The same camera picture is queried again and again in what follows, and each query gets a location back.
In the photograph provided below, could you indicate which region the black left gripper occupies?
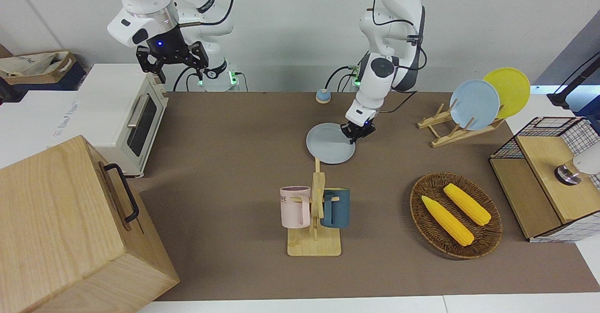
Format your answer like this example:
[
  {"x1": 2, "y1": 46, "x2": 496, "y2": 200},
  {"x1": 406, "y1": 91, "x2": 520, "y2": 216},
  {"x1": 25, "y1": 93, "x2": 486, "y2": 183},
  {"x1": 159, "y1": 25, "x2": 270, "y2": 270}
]
[{"x1": 341, "y1": 120, "x2": 376, "y2": 145}]

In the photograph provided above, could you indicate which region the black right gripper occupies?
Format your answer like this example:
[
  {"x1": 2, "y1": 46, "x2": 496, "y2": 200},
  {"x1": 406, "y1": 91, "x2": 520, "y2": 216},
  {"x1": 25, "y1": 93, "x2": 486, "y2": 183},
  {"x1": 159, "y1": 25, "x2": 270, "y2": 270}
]
[{"x1": 136, "y1": 26, "x2": 210, "y2": 84}]

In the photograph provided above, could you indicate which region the gray plate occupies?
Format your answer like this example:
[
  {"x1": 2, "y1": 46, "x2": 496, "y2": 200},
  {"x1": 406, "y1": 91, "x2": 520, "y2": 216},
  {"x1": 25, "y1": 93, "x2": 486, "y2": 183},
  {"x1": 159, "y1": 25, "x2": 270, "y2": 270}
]
[{"x1": 306, "y1": 123, "x2": 356, "y2": 165}]

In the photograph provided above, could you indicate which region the wooden plate rack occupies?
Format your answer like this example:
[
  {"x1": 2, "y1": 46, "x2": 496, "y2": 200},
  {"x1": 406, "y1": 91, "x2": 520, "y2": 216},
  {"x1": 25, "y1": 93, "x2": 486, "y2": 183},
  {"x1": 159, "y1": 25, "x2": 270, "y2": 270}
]
[{"x1": 417, "y1": 98, "x2": 506, "y2": 148}]

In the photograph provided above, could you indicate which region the light blue plate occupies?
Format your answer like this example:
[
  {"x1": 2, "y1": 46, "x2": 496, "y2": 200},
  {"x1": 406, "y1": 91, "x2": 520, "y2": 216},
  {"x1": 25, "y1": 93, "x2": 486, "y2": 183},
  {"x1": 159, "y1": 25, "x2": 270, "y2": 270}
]
[{"x1": 450, "y1": 80, "x2": 501, "y2": 131}]

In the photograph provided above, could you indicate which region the yellow plate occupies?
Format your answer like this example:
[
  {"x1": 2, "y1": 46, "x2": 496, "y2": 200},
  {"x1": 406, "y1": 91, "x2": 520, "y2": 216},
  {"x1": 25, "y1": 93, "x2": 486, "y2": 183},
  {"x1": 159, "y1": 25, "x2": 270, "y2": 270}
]
[{"x1": 483, "y1": 67, "x2": 531, "y2": 119}]

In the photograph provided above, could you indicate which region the dark blue mug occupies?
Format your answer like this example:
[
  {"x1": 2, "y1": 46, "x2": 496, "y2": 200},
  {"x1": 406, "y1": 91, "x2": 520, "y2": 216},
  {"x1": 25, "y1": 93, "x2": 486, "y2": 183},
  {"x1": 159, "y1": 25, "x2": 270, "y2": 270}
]
[{"x1": 321, "y1": 188, "x2": 351, "y2": 229}]

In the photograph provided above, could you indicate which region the white toaster oven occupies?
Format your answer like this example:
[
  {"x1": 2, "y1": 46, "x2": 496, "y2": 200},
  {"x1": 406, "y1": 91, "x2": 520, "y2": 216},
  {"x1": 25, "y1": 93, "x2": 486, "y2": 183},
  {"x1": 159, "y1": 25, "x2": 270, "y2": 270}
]
[{"x1": 77, "y1": 64, "x2": 169, "y2": 179}]

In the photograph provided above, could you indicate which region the pink mug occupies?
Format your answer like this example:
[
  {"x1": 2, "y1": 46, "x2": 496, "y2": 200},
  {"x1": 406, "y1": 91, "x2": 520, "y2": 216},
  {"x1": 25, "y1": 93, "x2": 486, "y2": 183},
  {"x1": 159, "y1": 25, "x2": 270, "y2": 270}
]
[{"x1": 280, "y1": 186, "x2": 312, "y2": 230}]

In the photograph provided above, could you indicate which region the dark blue bin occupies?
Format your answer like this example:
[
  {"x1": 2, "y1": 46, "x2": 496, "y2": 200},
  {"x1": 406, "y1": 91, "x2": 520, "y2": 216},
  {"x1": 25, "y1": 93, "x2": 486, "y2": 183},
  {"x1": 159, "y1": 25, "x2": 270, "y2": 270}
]
[{"x1": 0, "y1": 62, "x2": 88, "y2": 105}]

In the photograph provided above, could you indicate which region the wooden mug rack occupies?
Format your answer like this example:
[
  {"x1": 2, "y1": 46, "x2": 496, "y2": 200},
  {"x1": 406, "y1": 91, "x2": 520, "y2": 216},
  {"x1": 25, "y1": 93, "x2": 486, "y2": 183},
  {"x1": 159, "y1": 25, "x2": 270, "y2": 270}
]
[{"x1": 287, "y1": 157, "x2": 342, "y2": 257}]

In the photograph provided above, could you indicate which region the brown table mat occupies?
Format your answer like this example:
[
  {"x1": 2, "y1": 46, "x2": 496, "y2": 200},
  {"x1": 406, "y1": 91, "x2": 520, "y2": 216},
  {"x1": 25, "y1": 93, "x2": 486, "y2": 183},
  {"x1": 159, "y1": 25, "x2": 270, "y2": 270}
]
[{"x1": 127, "y1": 90, "x2": 600, "y2": 302}]

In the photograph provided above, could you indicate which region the yellow corn cob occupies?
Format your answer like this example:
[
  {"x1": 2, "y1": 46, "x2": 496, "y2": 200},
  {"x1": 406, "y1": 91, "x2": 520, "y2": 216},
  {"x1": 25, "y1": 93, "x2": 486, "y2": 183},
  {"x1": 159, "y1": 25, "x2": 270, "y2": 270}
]
[
  {"x1": 421, "y1": 195, "x2": 475, "y2": 247},
  {"x1": 443, "y1": 183, "x2": 492, "y2": 226}
]

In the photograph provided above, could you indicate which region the brown cardboard box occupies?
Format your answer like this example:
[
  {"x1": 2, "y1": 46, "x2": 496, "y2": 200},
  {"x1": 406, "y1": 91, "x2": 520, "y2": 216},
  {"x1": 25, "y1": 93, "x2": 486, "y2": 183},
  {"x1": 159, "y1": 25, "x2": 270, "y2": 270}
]
[{"x1": 0, "y1": 51, "x2": 78, "y2": 87}]

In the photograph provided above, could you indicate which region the white cloth bag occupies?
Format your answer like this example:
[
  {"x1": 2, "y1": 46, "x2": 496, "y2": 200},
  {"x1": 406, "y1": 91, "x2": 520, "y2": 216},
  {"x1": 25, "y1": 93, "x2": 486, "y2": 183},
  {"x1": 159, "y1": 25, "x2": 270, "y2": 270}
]
[{"x1": 0, "y1": 52, "x2": 71, "y2": 77}]

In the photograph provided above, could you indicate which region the white printed cardboard box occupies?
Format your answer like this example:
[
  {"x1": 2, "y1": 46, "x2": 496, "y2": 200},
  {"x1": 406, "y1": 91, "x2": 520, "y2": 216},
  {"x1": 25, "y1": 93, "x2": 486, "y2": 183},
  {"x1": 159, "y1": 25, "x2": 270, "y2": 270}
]
[{"x1": 0, "y1": 90, "x2": 94, "y2": 168}]

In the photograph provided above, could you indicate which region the brown wicker basket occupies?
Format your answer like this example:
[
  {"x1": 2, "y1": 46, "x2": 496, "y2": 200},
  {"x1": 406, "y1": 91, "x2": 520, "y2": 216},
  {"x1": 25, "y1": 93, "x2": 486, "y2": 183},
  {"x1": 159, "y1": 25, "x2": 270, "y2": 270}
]
[{"x1": 410, "y1": 172, "x2": 503, "y2": 260}]

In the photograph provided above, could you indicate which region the black stand pole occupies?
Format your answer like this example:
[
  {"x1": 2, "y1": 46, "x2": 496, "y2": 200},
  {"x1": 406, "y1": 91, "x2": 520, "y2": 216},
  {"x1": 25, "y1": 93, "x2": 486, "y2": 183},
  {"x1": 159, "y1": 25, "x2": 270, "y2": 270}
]
[{"x1": 546, "y1": 53, "x2": 600, "y2": 107}]

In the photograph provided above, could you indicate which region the light wooden box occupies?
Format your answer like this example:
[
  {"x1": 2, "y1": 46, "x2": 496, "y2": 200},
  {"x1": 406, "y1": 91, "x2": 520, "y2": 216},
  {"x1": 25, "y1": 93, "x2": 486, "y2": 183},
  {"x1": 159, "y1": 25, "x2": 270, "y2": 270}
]
[{"x1": 0, "y1": 135, "x2": 180, "y2": 313}]

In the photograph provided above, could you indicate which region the white cylinder with metal base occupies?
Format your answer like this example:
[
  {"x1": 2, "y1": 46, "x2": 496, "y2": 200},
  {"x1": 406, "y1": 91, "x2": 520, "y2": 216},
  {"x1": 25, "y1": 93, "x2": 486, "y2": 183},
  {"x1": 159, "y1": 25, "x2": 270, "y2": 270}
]
[{"x1": 555, "y1": 142, "x2": 600, "y2": 186}]

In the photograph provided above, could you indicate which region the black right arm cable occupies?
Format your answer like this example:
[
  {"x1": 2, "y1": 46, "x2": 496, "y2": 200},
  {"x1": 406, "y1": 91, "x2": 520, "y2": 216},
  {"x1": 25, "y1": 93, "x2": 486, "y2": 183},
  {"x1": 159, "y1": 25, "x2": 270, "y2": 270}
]
[{"x1": 177, "y1": 0, "x2": 236, "y2": 28}]

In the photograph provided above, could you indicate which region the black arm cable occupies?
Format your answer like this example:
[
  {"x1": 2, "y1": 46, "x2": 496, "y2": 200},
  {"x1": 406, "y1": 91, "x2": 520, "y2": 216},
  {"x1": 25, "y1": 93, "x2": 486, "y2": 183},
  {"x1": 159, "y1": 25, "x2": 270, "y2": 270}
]
[
  {"x1": 177, "y1": 0, "x2": 236, "y2": 28},
  {"x1": 366, "y1": 0, "x2": 428, "y2": 72}
]

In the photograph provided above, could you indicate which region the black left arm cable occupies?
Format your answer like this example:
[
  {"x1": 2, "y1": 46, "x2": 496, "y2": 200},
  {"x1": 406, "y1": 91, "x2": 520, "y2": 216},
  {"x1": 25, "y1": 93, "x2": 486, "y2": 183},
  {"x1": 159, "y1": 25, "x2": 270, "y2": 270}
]
[{"x1": 366, "y1": 0, "x2": 428, "y2": 72}]

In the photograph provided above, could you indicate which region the black box handle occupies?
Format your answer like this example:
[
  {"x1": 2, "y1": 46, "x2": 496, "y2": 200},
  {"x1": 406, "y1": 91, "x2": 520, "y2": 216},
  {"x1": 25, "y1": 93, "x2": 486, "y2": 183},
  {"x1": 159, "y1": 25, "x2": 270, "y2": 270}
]
[{"x1": 104, "y1": 163, "x2": 140, "y2": 224}]

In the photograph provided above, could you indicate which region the wire basket with wooden boards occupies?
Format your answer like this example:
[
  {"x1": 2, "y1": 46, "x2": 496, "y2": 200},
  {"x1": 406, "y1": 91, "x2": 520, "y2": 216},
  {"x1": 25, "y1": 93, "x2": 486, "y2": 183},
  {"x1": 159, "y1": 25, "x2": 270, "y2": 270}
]
[{"x1": 489, "y1": 116, "x2": 600, "y2": 243}]

